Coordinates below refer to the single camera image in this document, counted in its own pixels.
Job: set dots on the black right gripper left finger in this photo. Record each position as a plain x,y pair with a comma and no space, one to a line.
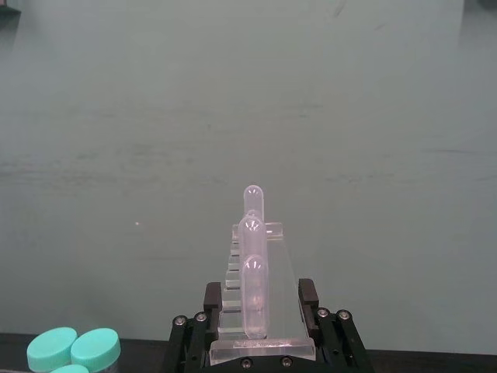
194,342

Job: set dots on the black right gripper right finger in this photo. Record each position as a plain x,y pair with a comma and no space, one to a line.
334,342

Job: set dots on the clear acrylic tube rack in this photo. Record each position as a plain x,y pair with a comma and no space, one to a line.
287,295

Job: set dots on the black table cloth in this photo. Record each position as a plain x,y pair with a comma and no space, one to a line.
147,357

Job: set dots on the clear plastic test tube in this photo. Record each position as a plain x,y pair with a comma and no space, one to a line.
255,303
252,241
254,200

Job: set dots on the dark wall fixture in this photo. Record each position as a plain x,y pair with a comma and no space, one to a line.
7,7

